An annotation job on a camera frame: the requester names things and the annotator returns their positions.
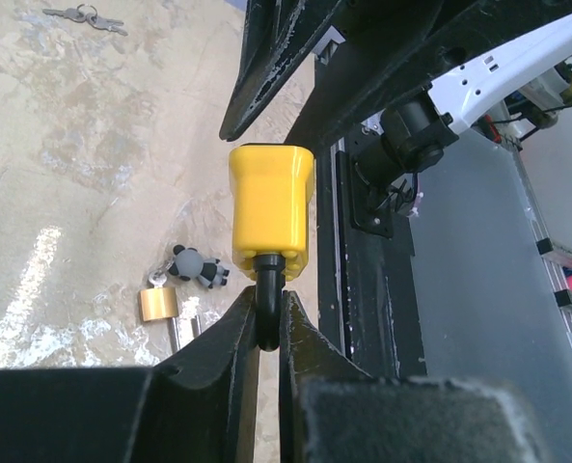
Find yellow padlock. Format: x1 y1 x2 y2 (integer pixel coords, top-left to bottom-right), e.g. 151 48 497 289
229 144 314 351

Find small brass padlock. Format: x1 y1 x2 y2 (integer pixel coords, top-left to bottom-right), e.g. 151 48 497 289
139 269 202 354

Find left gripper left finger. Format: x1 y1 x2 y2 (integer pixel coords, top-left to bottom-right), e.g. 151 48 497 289
0 287 259 462

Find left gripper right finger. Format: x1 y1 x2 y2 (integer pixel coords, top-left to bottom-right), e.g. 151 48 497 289
279 291 546 462

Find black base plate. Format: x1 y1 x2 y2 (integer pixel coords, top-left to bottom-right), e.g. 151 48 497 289
316 143 427 377

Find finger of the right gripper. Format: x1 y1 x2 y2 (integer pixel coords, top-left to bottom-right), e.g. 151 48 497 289
219 0 345 142
286 0 572 153

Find large padlock keys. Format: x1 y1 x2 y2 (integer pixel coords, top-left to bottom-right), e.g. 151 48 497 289
41 4 128 37

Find panda keychain figure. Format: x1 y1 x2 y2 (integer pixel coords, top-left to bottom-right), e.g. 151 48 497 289
168 244 230 289

